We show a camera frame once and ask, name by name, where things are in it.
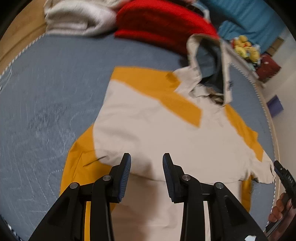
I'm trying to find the purple folder on wall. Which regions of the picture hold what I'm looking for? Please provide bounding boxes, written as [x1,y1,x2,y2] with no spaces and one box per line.
[267,95,283,118]

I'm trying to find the blue curtain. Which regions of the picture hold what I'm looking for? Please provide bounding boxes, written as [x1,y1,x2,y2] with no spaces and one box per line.
[201,1,285,48]

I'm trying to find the yellow plush toys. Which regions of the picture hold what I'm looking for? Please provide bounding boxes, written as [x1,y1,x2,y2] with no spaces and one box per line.
[231,35,261,64]

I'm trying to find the dark red cushion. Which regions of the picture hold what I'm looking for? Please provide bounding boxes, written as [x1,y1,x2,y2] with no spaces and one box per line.
[256,54,281,83]

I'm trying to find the cream folded blanket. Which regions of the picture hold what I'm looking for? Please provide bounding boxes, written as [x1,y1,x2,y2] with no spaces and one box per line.
[44,0,128,37]

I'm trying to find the person's right hand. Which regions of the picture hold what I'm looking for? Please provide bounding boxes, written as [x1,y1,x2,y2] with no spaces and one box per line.
[268,193,292,222]

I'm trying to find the wooden bed frame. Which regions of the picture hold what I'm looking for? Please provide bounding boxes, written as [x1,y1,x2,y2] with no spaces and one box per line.
[1,1,46,72]

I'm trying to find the red folded blanket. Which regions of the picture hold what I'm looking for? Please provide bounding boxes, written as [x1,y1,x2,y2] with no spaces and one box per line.
[114,1,219,55]

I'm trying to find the beige and orange hooded jacket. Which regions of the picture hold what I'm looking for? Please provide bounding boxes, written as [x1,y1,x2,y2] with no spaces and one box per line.
[61,35,275,240]

